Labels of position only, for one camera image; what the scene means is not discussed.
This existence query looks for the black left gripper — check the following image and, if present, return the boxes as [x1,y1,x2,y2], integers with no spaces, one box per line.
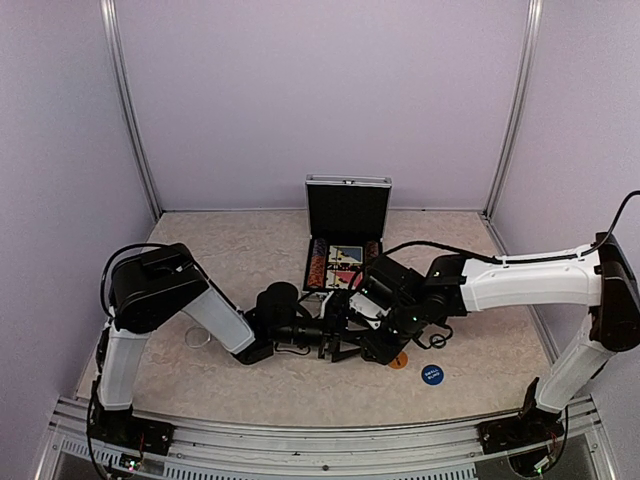
[272,308,362,363]

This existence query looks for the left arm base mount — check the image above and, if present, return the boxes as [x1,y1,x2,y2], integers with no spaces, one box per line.
[88,412,175,456]

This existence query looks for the red playing card deck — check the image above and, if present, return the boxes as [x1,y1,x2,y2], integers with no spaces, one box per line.
[325,271,355,289]

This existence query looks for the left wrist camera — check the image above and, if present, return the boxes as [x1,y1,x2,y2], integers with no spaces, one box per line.
[319,291,345,320]

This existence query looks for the front aluminium rail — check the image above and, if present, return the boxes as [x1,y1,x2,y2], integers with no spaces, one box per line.
[31,398,623,479]

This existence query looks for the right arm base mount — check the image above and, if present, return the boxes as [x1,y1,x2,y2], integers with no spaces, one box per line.
[477,416,531,455]

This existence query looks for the orange big blind button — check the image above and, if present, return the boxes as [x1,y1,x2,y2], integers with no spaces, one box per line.
[388,351,408,370]

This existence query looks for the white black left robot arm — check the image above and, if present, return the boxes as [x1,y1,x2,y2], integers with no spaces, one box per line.
[87,243,360,445]

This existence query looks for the left aluminium frame post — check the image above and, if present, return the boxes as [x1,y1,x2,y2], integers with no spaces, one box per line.
[100,0,163,221]

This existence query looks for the blue playing card deck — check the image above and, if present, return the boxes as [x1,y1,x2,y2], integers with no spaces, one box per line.
[328,245,363,265]

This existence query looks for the blue small blind button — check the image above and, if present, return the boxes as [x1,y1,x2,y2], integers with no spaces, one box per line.
[421,364,445,386]

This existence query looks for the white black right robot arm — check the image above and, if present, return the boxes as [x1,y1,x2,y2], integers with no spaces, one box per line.
[348,230,639,451]

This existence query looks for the aluminium frame post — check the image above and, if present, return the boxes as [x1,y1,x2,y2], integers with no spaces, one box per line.
[100,0,163,221]
[483,0,544,222]

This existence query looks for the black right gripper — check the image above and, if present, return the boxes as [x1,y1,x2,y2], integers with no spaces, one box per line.
[359,301,427,366]

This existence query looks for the aluminium poker set case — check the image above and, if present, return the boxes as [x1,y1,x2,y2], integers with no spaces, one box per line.
[303,174,392,293]

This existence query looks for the right chip row in case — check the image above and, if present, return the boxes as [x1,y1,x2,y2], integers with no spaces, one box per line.
[364,241,381,265]

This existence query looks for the clear plastic ring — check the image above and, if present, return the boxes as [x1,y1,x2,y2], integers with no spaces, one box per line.
[184,325,210,349]

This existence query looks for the right aluminium frame post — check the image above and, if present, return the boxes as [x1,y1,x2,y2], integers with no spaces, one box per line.
[483,0,544,222]

